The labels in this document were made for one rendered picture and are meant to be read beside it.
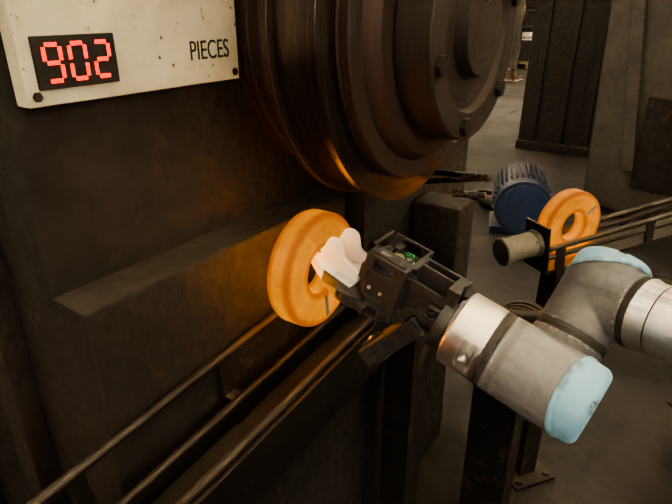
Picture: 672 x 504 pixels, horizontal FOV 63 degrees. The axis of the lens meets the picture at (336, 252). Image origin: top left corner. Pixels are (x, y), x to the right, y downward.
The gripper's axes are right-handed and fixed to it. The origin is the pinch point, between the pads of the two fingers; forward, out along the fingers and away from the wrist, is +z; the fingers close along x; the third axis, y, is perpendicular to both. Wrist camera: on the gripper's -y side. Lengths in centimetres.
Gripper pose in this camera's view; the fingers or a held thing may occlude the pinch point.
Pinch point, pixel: (314, 255)
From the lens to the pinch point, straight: 72.3
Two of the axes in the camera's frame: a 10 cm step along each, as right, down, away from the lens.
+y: 2.3, -8.1, -5.4
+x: -5.7, 3.3, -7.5
